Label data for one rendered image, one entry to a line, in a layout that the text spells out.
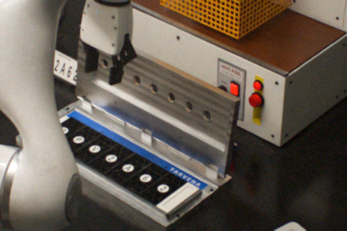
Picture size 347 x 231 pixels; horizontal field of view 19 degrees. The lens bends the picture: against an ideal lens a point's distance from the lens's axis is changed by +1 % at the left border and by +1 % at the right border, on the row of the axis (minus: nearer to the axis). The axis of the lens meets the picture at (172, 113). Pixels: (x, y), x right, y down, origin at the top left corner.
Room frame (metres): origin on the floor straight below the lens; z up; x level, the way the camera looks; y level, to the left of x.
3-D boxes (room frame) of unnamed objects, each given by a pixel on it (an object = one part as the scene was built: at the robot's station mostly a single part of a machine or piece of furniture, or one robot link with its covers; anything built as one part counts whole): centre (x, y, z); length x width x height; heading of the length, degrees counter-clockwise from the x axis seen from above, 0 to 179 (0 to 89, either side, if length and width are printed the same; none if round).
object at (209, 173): (1.69, 0.11, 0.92); 0.44 x 0.21 x 0.04; 49
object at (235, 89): (1.81, -0.14, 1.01); 0.02 x 0.01 x 0.03; 49
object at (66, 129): (1.76, 0.24, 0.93); 0.10 x 0.05 x 0.01; 139
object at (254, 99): (1.77, -0.18, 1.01); 0.03 x 0.02 x 0.03; 49
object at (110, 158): (1.66, 0.13, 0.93); 0.10 x 0.05 x 0.01; 138
